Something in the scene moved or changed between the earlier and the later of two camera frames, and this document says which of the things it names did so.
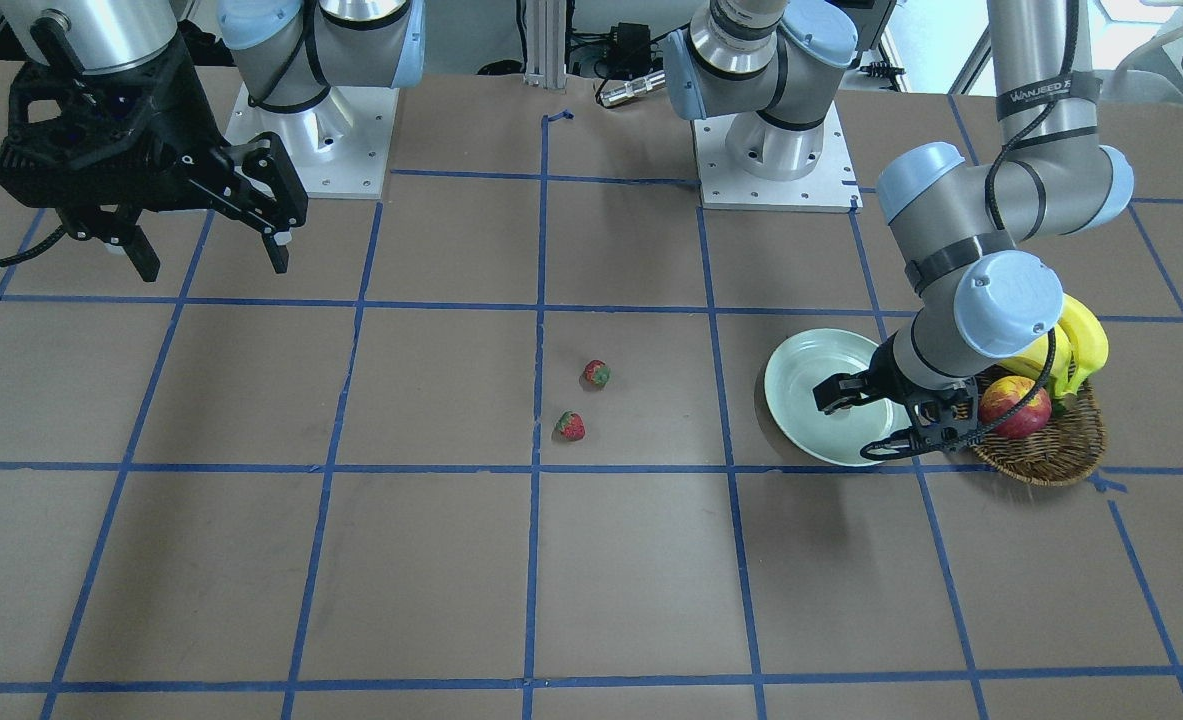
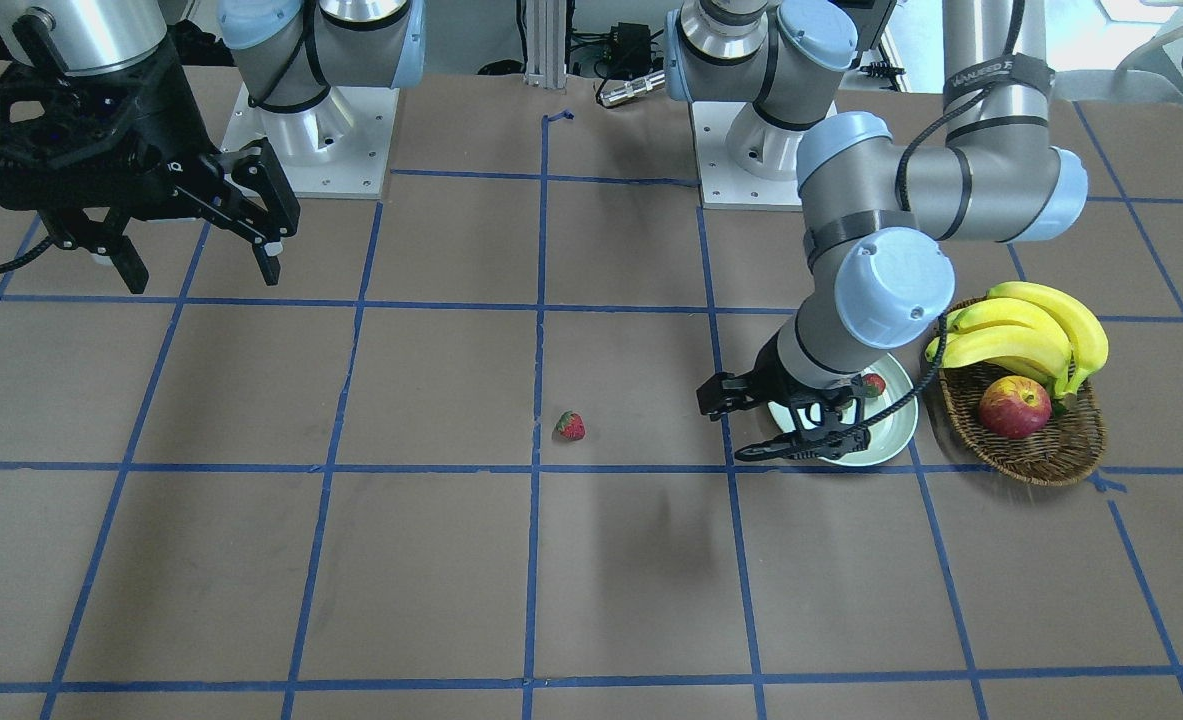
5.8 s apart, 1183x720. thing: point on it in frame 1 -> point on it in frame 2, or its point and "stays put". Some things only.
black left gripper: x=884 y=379 -> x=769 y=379
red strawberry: x=571 y=425 stays put
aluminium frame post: x=546 y=45 stays put
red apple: x=1002 y=393 stays put
